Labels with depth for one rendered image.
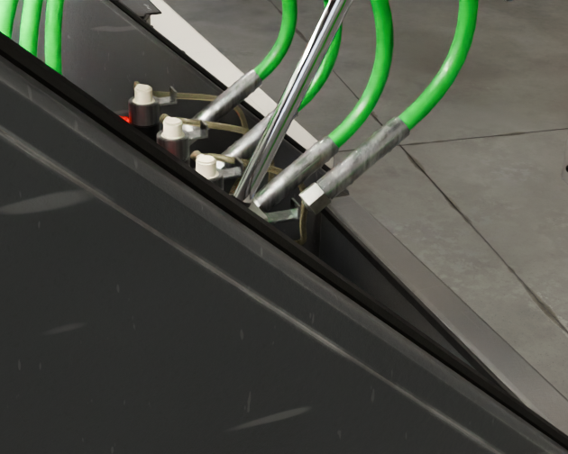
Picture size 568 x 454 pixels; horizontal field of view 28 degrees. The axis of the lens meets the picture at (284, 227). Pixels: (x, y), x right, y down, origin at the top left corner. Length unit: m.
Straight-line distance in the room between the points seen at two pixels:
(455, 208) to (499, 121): 0.69
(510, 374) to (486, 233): 2.21
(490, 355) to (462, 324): 0.05
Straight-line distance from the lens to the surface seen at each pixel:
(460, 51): 0.86
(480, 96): 4.12
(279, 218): 0.84
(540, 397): 0.98
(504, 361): 1.01
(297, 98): 0.43
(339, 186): 0.85
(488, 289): 2.95
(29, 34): 0.90
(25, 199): 0.38
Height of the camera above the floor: 1.53
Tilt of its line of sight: 29 degrees down
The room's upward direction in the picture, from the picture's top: 2 degrees clockwise
